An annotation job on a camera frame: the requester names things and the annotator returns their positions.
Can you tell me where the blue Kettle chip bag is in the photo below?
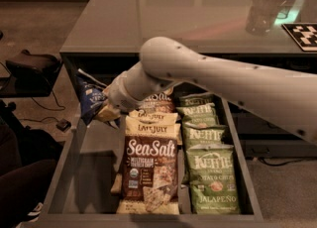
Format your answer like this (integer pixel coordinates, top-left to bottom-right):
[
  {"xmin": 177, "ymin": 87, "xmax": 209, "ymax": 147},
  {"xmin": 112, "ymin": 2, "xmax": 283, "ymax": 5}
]
[{"xmin": 76, "ymin": 69, "xmax": 120, "ymax": 129}]

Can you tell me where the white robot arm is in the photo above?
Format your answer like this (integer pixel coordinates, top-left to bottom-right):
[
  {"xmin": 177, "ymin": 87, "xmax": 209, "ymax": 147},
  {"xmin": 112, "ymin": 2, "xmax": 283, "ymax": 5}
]
[{"xmin": 96, "ymin": 37, "xmax": 317, "ymax": 144}]

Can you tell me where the middle Late July chip bag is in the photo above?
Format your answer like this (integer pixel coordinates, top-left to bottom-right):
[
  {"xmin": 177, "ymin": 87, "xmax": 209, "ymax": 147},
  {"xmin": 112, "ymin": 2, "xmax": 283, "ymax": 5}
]
[{"xmin": 129, "ymin": 110, "xmax": 178, "ymax": 124}]

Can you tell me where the rear brown Sea Salt bag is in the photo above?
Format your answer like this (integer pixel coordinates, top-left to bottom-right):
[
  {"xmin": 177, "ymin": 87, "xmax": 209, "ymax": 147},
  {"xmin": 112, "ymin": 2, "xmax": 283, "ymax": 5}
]
[{"xmin": 140, "ymin": 88, "xmax": 175, "ymax": 113}]

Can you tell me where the brown sea salt bag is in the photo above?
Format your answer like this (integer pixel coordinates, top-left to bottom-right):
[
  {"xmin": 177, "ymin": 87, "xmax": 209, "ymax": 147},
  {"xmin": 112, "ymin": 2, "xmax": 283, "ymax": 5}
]
[
  {"xmin": 116, "ymin": 116, "xmax": 180, "ymax": 215},
  {"xmin": 140, "ymin": 88, "xmax": 175, "ymax": 113}
]

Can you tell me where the front brown Sea Salt bag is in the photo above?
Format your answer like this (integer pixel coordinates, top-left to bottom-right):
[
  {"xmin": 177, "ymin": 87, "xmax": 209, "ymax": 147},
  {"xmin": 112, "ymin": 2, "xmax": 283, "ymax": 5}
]
[{"xmin": 116, "ymin": 116, "xmax": 180, "ymax": 215}]

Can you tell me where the open grey top drawer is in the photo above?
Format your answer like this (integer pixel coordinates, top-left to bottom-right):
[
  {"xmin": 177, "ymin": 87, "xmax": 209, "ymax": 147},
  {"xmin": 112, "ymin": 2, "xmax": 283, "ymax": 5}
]
[{"xmin": 20, "ymin": 73, "xmax": 265, "ymax": 228}]

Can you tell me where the green kettle chip bag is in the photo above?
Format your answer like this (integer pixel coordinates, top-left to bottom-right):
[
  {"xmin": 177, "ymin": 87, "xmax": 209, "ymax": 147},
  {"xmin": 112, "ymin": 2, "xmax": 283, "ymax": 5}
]
[
  {"xmin": 182, "ymin": 126, "xmax": 226, "ymax": 149},
  {"xmin": 176, "ymin": 103, "xmax": 219, "ymax": 129},
  {"xmin": 179, "ymin": 92, "xmax": 214, "ymax": 107}
]

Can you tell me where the rear green Kettle chip bag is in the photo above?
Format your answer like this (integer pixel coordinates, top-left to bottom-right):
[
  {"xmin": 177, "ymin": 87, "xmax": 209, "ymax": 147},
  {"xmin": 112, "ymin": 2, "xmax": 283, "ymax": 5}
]
[{"xmin": 179, "ymin": 92, "xmax": 214, "ymax": 107}]

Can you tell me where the front green jalapeno chip bag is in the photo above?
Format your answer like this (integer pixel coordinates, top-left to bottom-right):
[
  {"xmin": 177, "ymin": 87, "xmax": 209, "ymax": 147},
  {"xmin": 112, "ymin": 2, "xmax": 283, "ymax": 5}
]
[{"xmin": 186, "ymin": 144, "xmax": 240, "ymax": 215}]

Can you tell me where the grey counter cabinet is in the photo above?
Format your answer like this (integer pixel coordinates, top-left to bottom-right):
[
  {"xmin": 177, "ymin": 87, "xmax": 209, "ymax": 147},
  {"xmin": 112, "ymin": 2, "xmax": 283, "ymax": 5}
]
[{"xmin": 58, "ymin": 0, "xmax": 317, "ymax": 101}]

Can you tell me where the small black power adapter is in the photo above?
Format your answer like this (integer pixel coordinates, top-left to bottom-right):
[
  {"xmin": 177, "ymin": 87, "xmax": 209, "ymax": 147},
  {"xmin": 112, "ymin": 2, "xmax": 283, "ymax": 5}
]
[{"xmin": 55, "ymin": 119, "xmax": 71, "ymax": 132}]

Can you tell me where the black device on side table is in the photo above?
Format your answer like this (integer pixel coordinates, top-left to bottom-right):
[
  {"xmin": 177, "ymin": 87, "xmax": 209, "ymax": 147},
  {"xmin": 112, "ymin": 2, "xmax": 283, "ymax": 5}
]
[{"xmin": 6, "ymin": 50, "xmax": 61, "ymax": 89}]

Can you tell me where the person's dark trouser leg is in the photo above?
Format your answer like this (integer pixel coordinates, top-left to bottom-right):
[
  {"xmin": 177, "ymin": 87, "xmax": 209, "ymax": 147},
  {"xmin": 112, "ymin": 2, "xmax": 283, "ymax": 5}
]
[{"xmin": 0, "ymin": 125, "xmax": 56, "ymax": 228}]

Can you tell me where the black white sneaker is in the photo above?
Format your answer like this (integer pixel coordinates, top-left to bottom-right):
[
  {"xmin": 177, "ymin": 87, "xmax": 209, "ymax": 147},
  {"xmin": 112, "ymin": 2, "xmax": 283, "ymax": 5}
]
[{"xmin": 12, "ymin": 202, "xmax": 44, "ymax": 228}]

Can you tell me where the black cable on floor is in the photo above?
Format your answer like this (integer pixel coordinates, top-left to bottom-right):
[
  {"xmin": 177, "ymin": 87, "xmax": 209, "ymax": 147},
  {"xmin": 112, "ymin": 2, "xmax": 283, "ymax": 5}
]
[{"xmin": 18, "ymin": 76, "xmax": 67, "ymax": 125}]

